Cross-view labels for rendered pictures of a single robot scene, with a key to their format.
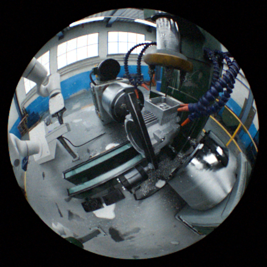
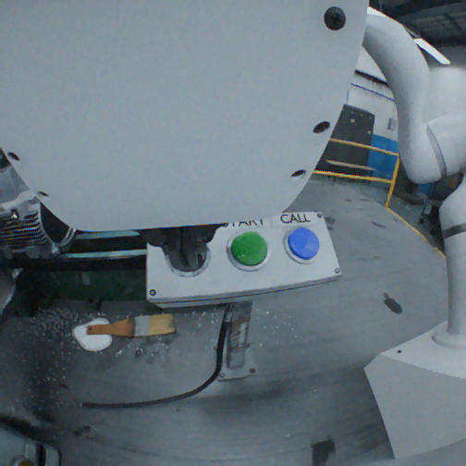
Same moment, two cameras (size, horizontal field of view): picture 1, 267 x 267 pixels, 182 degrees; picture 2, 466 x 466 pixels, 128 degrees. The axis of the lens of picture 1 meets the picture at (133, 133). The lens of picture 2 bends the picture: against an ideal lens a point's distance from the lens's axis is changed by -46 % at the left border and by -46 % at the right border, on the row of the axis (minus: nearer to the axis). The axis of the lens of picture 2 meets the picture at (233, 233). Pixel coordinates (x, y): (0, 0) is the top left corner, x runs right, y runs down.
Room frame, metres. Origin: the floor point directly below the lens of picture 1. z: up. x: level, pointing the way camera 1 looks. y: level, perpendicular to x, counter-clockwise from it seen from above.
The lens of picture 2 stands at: (0.39, 0.48, 1.17)
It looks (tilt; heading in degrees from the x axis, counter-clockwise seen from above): 31 degrees down; 203
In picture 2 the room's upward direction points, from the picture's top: 2 degrees clockwise
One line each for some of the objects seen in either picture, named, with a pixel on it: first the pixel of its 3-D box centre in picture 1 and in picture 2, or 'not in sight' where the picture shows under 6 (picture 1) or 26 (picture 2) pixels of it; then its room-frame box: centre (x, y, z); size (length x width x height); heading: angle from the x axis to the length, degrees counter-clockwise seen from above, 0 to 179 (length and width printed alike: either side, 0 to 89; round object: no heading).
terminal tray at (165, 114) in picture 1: (162, 109); (12, 181); (0.32, -0.12, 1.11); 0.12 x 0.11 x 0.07; 124
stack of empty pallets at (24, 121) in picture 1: (24, 125); not in sight; (1.58, 7.30, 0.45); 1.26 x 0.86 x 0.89; 117
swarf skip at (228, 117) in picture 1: (230, 120); not in sight; (1.68, -4.35, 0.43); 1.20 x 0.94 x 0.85; 29
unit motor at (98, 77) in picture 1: (102, 81); not in sight; (0.81, 0.29, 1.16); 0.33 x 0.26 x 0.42; 34
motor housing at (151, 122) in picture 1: (152, 128); (32, 214); (0.30, -0.09, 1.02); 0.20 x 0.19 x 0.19; 124
